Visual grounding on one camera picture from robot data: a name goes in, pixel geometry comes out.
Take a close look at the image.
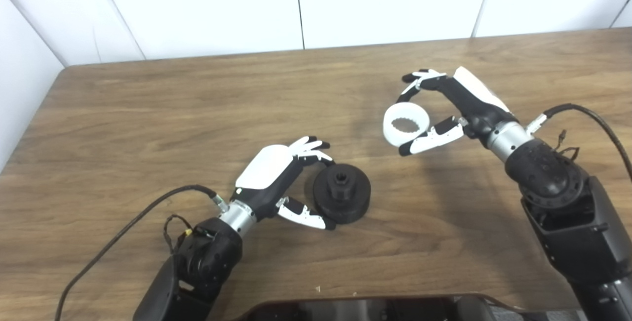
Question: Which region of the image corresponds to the thin wire on arm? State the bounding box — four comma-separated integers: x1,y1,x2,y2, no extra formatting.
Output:
553,130,581,161
164,214,194,255

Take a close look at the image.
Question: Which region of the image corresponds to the glossy black robot torso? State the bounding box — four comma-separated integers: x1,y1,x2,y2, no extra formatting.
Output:
237,294,583,321

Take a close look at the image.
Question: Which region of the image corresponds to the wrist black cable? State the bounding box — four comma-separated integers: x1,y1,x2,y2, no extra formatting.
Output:
526,103,632,183
54,185,230,321

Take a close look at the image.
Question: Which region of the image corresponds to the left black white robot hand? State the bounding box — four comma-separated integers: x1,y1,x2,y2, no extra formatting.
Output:
232,136,337,230

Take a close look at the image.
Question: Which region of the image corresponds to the round black plastic part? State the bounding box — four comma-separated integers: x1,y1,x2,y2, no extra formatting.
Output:
313,163,371,224

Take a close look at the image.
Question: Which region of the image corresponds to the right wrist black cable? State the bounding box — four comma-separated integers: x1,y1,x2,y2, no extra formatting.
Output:
526,103,632,183

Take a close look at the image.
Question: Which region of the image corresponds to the thin wire on left arm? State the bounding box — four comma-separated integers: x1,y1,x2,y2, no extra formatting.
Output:
164,214,194,255

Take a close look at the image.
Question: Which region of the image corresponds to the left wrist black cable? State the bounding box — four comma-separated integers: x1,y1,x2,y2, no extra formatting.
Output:
54,185,230,321

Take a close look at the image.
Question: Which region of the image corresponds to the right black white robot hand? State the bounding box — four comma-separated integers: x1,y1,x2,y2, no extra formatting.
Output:
397,66,519,157

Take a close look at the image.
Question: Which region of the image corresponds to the thin wire on right arm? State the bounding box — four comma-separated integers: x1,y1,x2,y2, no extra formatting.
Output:
553,130,581,161

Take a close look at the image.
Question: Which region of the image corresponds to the white toothed plastic ring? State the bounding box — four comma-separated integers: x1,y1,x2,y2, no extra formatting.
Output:
383,103,431,147

